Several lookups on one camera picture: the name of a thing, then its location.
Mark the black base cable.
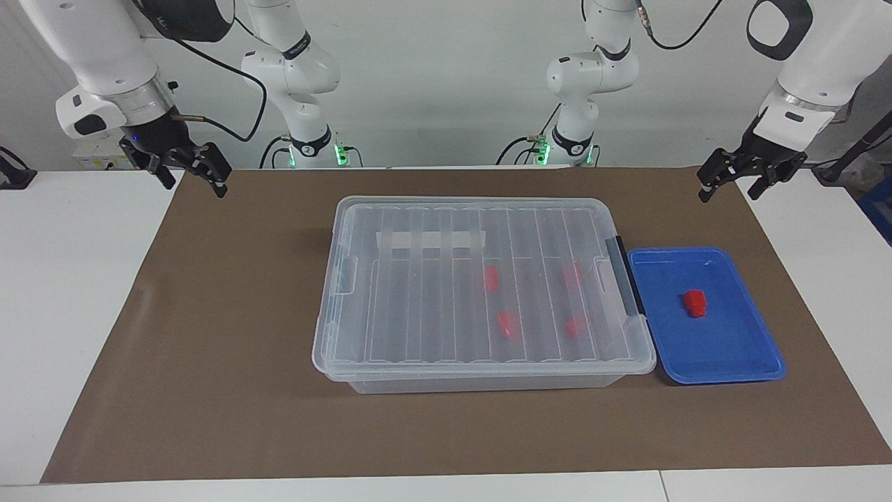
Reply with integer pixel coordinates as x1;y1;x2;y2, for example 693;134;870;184
259;134;291;170
495;102;562;167

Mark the black left base cable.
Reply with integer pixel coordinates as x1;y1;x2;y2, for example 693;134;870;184
495;102;562;167

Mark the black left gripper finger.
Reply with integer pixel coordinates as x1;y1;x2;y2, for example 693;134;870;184
698;148;744;204
747;163;792;201

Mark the black clamp mount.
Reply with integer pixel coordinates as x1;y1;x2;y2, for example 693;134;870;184
0;146;38;191

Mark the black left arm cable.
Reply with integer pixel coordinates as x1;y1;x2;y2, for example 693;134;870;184
636;0;725;51

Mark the black right base cable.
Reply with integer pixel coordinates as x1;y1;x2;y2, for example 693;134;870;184
259;134;291;170

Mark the clear ribbed box lid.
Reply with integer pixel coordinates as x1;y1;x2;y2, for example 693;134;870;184
311;196;658;378

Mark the clear plastic storage box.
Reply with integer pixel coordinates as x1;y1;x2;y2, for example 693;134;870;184
319;199;658;396

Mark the brown paper table mat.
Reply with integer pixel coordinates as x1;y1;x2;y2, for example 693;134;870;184
40;165;892;485

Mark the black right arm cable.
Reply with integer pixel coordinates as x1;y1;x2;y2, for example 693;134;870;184
171;35;269;143

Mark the blue plastic tray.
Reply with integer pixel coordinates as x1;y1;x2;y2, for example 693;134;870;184
626;246;788;386

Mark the black stand pole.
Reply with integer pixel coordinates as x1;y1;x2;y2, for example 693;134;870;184
812;110;892;186

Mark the blue crate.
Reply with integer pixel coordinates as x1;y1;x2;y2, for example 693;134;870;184
858;174;892;246

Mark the black box latch handle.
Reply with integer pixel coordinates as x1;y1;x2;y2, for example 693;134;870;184
604;236;647;317

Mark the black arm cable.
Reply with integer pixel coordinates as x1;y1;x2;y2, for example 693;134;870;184
171;35;269;143
636;0;725;51

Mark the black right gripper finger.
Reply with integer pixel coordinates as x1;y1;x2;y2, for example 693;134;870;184
142;151;177;191
182;142;233;200

